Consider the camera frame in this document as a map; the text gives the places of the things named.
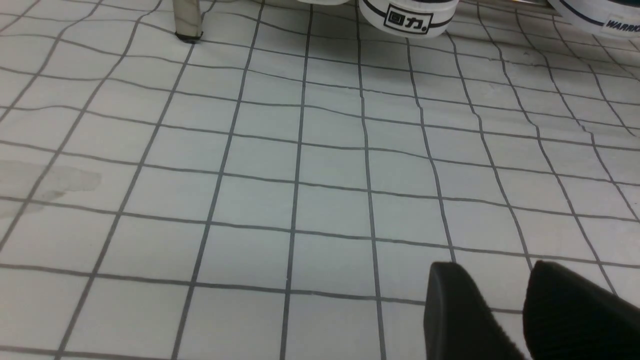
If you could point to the white grid floor cloth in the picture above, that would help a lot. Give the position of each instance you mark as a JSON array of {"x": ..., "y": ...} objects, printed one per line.
[{"x": 279, "y": 190}]

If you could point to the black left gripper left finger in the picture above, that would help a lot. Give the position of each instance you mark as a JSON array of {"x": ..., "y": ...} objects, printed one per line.
[{"x": 457, "y": 322}]

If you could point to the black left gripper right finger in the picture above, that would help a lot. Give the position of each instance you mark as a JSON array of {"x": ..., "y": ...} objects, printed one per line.
[{"x": 568, "y": 317}]

